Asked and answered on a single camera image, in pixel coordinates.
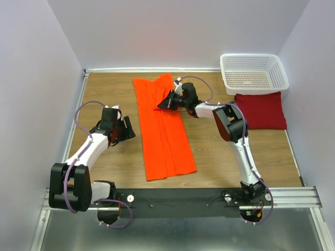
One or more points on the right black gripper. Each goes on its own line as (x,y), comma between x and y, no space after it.
(167,102)

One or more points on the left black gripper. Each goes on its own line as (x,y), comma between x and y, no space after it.
(128,132)

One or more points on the orange t shirt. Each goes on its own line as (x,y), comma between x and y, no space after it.
(166,149)

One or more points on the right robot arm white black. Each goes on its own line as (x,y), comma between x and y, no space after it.
(232,127)

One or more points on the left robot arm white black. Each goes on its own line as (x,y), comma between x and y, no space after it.
(70,182)

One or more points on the white plastic basket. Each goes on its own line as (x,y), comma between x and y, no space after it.
(253,74)

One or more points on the folded dark red t shirt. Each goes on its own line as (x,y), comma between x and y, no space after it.
(262,112)

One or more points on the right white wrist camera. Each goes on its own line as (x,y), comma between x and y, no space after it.
(178,86)

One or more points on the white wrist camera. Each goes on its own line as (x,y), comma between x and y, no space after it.
(178,86)
(111,113)

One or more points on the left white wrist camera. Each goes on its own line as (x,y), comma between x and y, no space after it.
(111,113)

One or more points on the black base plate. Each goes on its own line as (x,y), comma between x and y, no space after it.
(180,203)

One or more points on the aluminium rail frame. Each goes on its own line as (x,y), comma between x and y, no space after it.
(295,223)

